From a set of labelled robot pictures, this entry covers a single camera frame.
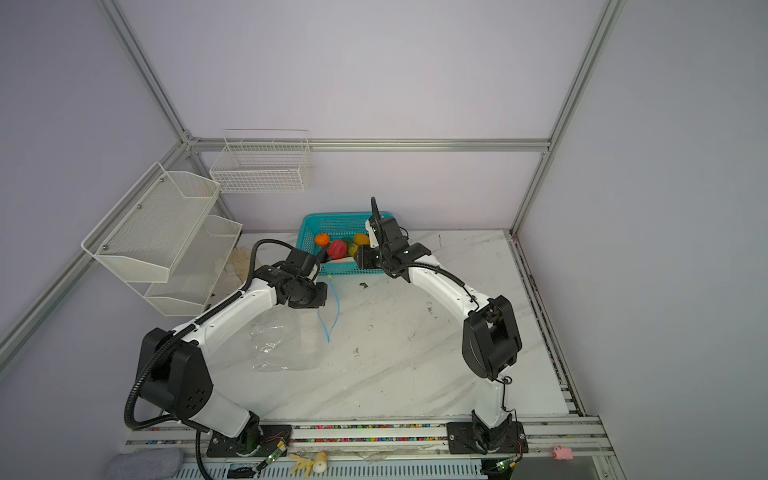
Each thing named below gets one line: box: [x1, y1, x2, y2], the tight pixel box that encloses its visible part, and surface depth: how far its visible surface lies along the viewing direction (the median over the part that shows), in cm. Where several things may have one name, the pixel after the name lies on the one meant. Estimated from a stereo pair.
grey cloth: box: [106, 448, 185, 480], surface depth 70 cm
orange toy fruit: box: [314, 233, 330, 247], surface depth 117 cm
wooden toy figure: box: [288, 451, 328, 478], surface depth 70 cm
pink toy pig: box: [552, 445, 574, 461], surface depth 72 cm
